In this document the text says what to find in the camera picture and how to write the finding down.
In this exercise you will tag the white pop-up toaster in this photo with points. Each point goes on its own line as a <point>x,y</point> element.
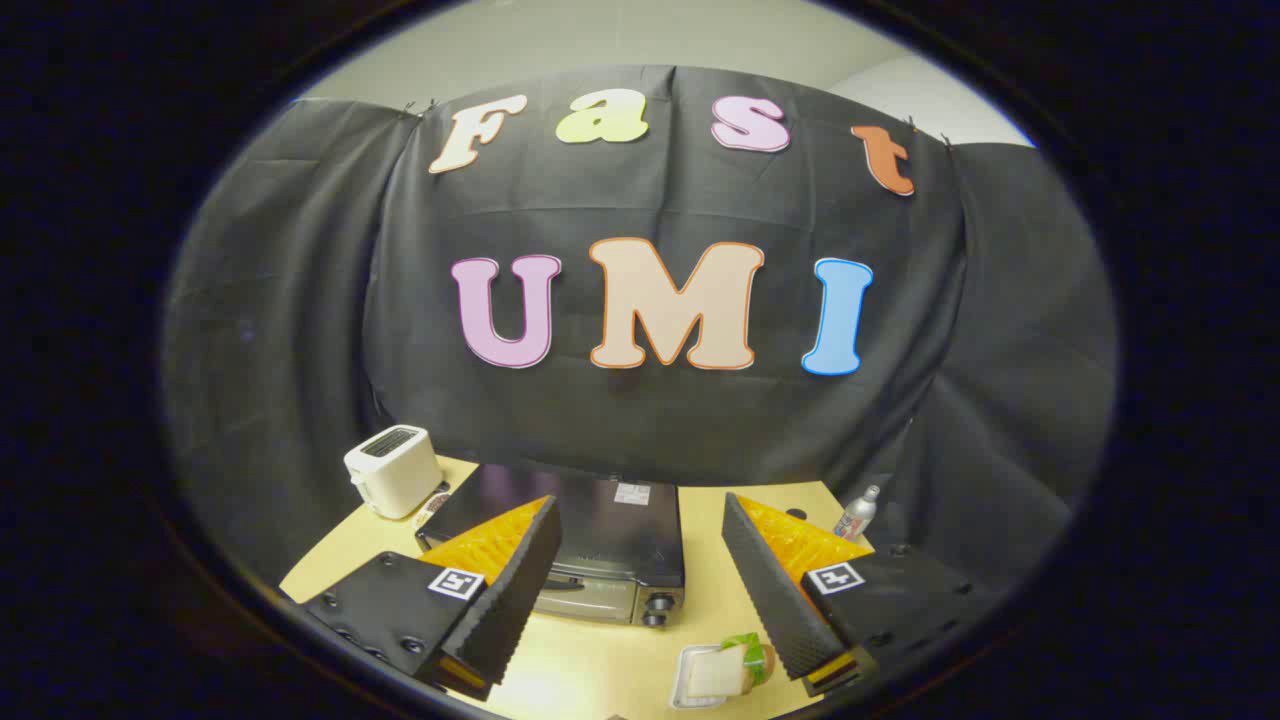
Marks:
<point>395,480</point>

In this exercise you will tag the black toaster oven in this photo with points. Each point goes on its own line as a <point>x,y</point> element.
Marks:
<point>620,530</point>

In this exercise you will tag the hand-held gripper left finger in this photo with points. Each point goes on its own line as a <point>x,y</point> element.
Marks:
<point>520,580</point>

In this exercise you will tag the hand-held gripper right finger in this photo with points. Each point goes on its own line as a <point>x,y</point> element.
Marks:
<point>770,590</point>

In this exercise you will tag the lettuce sandwich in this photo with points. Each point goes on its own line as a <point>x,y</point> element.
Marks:
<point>745,662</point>

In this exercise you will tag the small white pink-label bottle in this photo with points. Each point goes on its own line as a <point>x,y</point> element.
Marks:
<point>855,515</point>

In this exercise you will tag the white plastic tray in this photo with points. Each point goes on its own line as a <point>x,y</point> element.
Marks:
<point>682,690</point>

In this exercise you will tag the black backdrop cloth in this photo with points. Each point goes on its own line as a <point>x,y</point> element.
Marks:
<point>640,420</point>

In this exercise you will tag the small white snack dish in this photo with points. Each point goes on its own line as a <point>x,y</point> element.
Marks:
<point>432,508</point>

